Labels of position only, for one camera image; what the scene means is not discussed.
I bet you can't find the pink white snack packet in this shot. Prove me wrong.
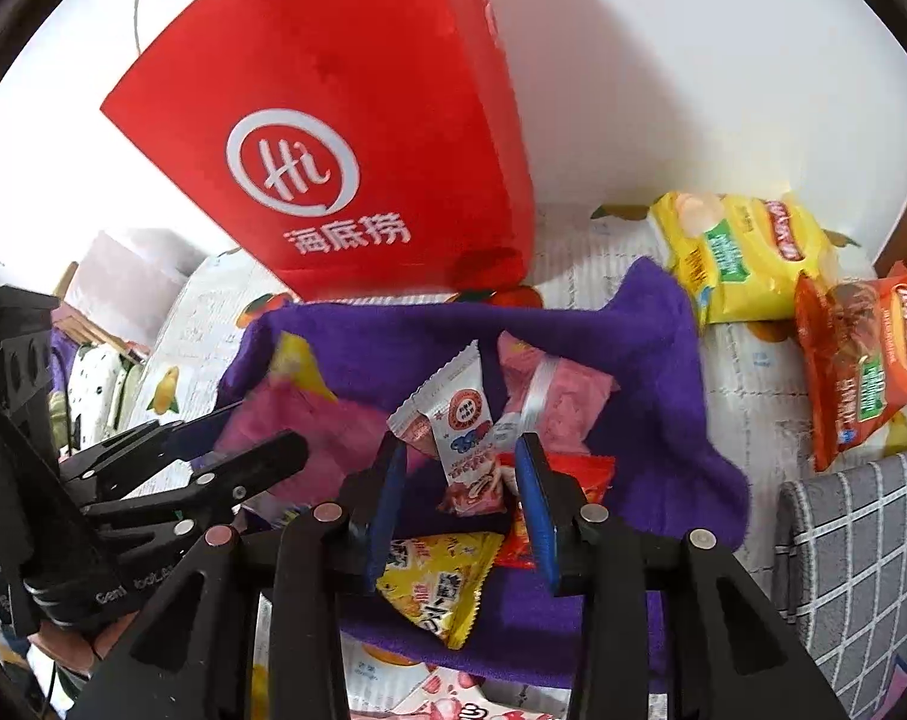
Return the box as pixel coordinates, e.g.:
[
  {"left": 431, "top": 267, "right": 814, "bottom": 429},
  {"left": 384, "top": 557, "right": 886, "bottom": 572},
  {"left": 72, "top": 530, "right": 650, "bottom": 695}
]
[{"left": 389, "top": 664, "right": 546, "bottom": 720}]

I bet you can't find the pale pink bag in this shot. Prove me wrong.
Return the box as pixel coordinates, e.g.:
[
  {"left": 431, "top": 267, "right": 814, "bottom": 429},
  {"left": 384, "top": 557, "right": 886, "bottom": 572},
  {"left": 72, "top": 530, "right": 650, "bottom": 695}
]
[{"left": 70, "top": 231, "right": 224, "bottom": 362}]

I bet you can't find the red paper bag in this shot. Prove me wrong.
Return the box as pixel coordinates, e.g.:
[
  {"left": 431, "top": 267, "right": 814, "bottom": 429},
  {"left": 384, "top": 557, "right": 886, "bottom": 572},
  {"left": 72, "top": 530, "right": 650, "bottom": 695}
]
[{"left": 100, "top": 0, "right": 537, "bottom": 302}]

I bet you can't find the red snack packet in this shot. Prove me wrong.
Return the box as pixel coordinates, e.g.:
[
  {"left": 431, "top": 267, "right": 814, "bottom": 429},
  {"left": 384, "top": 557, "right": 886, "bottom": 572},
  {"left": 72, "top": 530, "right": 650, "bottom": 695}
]
[{"left": 493, "top": 453, "right": 617, "bottom": 571}]

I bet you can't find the large pink snack packet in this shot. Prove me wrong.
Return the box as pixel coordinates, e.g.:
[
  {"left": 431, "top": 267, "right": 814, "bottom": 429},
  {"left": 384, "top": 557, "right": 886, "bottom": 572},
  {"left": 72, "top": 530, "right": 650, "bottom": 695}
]
[{"left": 217, "top": 331, "right": 425, "bottom": 500}]

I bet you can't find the orange chip bag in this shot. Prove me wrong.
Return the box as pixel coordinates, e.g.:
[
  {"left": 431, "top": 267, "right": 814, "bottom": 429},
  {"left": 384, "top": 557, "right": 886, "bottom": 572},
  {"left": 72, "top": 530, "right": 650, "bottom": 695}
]
[{"left": 793, "top": 262, "right": 907, "bottom": 473}]

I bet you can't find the yellow chip bag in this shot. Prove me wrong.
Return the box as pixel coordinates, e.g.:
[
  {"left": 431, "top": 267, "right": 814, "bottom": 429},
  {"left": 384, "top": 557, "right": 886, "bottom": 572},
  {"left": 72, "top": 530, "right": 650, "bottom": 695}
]
[{"left": 648, "top": 191, "right": 840, "bottom": 327}]

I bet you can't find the grey checked cushion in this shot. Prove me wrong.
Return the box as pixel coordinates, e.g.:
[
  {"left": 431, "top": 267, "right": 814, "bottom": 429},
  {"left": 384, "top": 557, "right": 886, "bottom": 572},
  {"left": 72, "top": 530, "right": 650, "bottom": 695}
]
[{"left": 772, "top": 446, "right": 907, "bottom": 720}]

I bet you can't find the white pink candy packet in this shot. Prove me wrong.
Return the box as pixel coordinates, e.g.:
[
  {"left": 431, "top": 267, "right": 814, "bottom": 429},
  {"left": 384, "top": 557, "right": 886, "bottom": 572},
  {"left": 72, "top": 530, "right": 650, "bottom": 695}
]
[{"left": 388, "top": 340, "right": 513, "bottom": 517}]

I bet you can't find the purple towel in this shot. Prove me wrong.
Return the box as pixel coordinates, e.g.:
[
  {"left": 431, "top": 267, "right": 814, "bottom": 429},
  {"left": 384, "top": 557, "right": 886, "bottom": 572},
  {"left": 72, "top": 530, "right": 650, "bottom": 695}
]
[{"left": 217, "top": 256, "right": 750, "bottom": 691}]

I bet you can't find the yellow snack packet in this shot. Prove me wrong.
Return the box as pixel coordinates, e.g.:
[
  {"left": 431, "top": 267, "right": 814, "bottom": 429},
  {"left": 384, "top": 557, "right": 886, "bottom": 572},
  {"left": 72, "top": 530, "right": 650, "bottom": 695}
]
[{"left": 376, "top": 531, "right": 504, "bottom": 651}]

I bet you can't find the person's left hand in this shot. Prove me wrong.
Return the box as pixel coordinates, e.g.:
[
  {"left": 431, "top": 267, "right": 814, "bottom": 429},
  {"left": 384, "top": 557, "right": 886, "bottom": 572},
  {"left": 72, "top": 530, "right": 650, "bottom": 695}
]
[{"left": 28, "top": 606, "right": 141, "bottom": 681}]

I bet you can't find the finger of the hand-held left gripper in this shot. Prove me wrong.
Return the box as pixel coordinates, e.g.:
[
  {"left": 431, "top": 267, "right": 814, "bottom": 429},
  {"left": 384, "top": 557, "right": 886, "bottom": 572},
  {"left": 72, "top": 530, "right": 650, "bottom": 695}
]
[
  {"left": 58, "top": 400, "right": 243, "bottom": 505},
  {"left": 85, "top": 430, "right": 311, "bottom": 542}
]

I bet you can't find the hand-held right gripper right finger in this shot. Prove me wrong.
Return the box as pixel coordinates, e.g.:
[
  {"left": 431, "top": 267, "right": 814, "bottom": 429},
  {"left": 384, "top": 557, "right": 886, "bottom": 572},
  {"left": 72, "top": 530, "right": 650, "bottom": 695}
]
[{"left": 513, "top": 432, "right": 849, "bottom": 720}]

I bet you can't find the fruit print bedsheet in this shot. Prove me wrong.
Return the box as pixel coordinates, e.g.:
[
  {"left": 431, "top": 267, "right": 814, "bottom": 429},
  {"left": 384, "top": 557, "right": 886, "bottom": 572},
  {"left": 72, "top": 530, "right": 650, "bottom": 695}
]
[{"left": 134, "top": 202, "right": 907, "bottom": 720}]

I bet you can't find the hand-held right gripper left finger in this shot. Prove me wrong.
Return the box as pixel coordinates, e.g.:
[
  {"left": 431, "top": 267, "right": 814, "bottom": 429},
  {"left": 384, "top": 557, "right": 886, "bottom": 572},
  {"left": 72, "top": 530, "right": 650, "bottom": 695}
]
[{"left": 71, "top": 436, "right": 410, "bottom": 720}]

